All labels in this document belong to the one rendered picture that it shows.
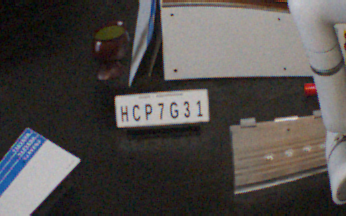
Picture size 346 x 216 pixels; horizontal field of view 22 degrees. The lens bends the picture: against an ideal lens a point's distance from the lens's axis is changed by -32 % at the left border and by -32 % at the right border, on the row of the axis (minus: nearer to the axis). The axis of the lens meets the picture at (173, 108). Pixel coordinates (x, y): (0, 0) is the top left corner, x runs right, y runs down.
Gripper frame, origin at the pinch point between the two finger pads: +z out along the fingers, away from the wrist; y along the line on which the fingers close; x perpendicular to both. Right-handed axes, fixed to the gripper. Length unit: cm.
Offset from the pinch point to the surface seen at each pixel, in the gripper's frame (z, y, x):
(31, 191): -1, 10, -63
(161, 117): 30.6, 10.0, -33.5
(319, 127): 19.8, 10.8, -0.3
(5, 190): -2, 11, -71
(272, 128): 22.0, 10.3, -13.2
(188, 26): 40.3, -3.7, -27.3
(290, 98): 36.8, 11.1, -6.5
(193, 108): 30.8, 8.9, -28.0
